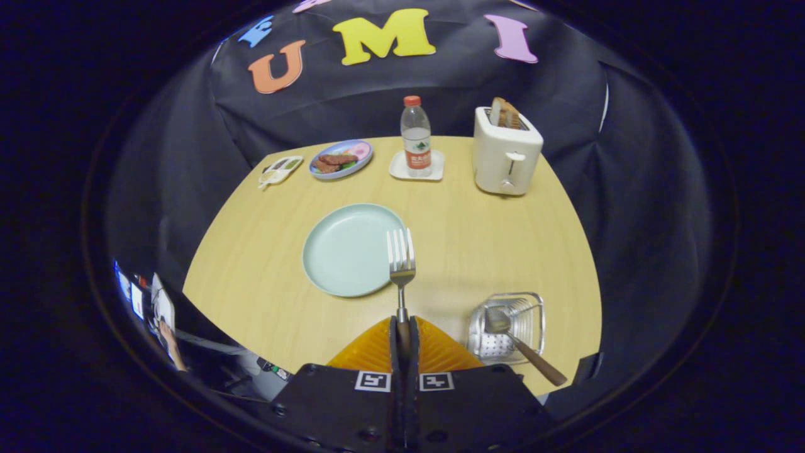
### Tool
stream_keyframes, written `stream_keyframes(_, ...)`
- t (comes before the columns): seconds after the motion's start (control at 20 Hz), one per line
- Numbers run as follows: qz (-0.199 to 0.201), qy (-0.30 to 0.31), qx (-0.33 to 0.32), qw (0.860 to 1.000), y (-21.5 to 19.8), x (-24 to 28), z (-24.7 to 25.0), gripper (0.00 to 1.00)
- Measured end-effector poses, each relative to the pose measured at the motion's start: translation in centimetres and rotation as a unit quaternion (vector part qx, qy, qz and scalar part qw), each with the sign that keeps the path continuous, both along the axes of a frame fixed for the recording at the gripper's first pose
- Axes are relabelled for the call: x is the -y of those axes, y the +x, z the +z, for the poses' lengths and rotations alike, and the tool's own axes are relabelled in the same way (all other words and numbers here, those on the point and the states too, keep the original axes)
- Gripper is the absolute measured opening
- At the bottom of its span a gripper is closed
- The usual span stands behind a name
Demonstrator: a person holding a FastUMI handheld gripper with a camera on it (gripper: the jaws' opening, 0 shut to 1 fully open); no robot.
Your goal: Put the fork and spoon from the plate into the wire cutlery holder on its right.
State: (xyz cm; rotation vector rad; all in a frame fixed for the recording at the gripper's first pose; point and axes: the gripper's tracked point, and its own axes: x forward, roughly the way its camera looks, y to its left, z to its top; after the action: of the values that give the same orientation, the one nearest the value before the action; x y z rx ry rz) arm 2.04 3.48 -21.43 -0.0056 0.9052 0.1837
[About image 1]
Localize white divided sauce dish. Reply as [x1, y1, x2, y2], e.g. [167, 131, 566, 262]
[258, 155, 304, 191]

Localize white paper sheet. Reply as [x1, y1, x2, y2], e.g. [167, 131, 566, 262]
[150, 272, 177, 331]

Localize metal mesh basket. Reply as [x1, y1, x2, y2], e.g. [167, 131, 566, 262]
[467, 291, 546, 366]

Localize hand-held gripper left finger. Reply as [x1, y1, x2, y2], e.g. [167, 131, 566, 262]
[270, 315, 408, 453]

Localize light green plate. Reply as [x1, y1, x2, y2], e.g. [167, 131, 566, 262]
[302, 203, 408, 298]

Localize black backdrop cloth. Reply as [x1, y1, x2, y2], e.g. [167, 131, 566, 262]
[104, 0, 733, 422]

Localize clear plastic water bottle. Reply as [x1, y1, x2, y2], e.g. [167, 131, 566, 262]
[401, 95, 433, 178]

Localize white toaster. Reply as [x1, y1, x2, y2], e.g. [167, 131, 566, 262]
[472, 106, 544, 196]

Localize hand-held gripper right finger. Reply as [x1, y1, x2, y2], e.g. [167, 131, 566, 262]
[408, 315, 548, 453]

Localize brown sausages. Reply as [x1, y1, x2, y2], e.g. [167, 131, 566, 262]
[313, 154, 358, 174]

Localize power strip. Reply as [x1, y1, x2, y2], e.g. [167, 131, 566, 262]
[257, 357, 294, 382]

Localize computer screen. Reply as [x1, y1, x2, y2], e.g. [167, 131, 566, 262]
[114, 259, 147, 320]

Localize white square coaster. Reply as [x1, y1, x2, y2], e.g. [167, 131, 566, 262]
[389, 149, 445, 182]

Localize grey cable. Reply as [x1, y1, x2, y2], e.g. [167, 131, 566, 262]
[177, 332, 252, 357]

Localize fork with wooden handle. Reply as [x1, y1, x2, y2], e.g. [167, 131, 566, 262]
[386, 227, 417, 353]

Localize blue plate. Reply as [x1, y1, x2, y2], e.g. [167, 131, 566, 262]
[308, 139, 374, 181]

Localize spoon with wooden handle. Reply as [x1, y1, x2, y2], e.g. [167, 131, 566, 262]
[484, 306, 569, 387]

